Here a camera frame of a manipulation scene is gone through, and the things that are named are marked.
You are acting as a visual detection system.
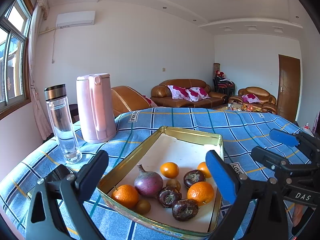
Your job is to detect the orange mandarin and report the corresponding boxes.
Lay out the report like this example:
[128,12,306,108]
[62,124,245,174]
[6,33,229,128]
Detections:
[111,184,139,209]
[187,181,215,206]

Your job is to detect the small yellow longan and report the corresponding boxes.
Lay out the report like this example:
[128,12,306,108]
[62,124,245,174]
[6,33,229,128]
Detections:
[135,199,151,215]
[166,178,181,191]

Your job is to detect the smooth orange kumquat fruit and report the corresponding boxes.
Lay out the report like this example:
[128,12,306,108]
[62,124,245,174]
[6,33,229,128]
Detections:
[160,162,179,179]

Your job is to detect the person's right hand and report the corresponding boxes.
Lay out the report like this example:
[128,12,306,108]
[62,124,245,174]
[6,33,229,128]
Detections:
[292,203,304,227]

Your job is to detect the brown leather armchair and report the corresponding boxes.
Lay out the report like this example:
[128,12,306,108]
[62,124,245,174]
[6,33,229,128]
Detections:
[228,87,277,114]
[111,86,157,118]

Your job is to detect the brown wooden door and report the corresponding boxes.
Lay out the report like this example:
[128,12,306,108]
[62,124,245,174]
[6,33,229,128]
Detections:
[277,54,300,122]

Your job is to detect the armchair pink floral cushion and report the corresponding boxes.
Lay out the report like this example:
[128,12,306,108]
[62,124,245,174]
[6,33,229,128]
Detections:
[241,94,261,103]

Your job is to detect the low coffee table with items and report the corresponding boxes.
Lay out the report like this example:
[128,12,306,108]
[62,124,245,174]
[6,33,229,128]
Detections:
[217,103,262,113]

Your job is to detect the stacked dark chairs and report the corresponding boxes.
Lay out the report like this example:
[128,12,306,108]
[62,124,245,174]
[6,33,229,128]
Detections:
[213,76,235,97]

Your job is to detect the gold rectangular tin box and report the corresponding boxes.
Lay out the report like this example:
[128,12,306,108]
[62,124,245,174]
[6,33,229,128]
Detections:
[98,126,223,239]

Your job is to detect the glass water bottle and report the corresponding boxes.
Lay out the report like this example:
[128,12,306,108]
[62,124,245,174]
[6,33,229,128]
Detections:
[44,84,82,164]

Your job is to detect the pink electric kettle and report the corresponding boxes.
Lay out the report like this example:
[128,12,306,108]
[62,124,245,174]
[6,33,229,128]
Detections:
[76,73,116,144]

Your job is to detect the brown leather long sofa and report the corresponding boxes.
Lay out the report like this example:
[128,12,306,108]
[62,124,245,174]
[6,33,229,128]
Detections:
[151,79,227,108]

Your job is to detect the brown leather near armchair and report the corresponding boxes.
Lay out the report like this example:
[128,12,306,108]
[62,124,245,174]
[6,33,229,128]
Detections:
[111,86,157,118]

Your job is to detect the pink curtain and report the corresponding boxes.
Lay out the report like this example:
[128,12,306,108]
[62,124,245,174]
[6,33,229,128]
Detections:
[28,0,52,140]

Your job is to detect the window with wooden frame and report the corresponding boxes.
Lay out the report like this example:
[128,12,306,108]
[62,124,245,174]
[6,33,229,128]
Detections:
[1,0,34,119]

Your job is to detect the white wall air conditioner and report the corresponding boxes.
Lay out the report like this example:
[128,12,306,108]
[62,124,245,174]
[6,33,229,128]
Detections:
[55,11,95,29]

